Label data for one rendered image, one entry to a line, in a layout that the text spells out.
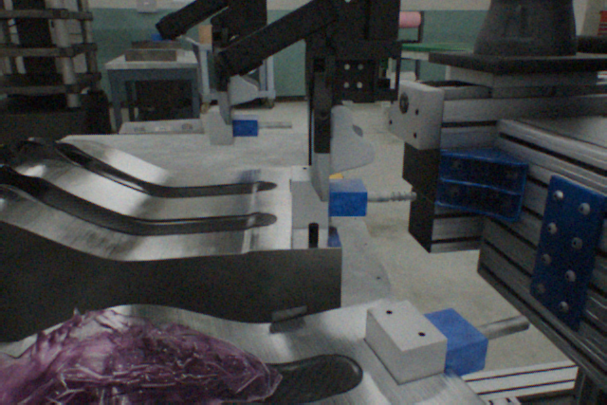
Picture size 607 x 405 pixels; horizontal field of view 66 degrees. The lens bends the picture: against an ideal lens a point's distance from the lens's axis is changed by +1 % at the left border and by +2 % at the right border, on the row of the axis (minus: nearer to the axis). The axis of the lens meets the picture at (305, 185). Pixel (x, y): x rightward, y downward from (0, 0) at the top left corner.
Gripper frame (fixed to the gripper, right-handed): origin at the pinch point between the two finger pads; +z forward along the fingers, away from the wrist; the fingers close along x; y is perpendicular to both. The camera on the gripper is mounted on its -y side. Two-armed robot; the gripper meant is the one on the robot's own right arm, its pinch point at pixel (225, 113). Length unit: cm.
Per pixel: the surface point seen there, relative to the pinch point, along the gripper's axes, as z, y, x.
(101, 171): 3.8, -13.4, -17.9
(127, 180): 5.2, -10.6, -17.6
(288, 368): 9.7, 9.1, -47.2
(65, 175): 2.5, -15.0, -23.7
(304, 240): 6.0, 11.0, -34.4
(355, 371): 10, 14, -48
